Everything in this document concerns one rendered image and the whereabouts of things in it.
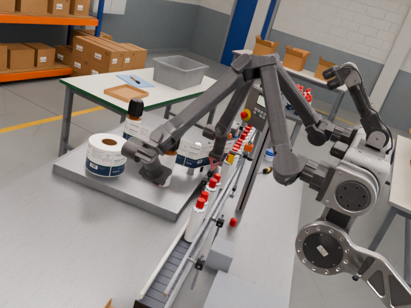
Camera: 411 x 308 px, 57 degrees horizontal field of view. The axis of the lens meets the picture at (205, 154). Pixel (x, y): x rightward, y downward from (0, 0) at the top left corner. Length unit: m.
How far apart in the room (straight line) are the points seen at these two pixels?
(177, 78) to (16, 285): 2.82
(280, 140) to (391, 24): 8.16
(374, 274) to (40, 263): 1.17
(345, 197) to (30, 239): 1.14
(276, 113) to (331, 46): 8.18
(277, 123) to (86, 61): 4.90
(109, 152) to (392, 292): 1.31
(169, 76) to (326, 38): 5.98
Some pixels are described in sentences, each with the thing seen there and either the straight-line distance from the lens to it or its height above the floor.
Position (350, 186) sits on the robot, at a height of 1.47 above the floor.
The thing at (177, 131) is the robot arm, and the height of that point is 1.41.
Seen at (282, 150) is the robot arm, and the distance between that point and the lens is 1.12.
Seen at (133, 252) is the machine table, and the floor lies 0.83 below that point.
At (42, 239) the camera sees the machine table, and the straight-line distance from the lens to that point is 1.62.
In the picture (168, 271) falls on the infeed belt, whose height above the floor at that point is 0.88.
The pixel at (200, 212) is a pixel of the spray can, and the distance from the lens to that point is 1.54.
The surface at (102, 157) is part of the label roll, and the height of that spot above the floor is 0.98.
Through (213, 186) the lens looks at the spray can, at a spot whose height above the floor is 1.06.
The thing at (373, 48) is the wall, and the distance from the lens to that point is 9.25.
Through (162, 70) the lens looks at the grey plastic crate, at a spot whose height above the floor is 0.94.
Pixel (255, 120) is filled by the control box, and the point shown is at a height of 1.33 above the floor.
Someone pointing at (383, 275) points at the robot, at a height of 1.15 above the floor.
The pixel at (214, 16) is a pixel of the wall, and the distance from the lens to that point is 10.28.
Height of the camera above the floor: 1.88
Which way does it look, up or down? 24 degrees down
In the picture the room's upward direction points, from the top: 16 degrees clockwise
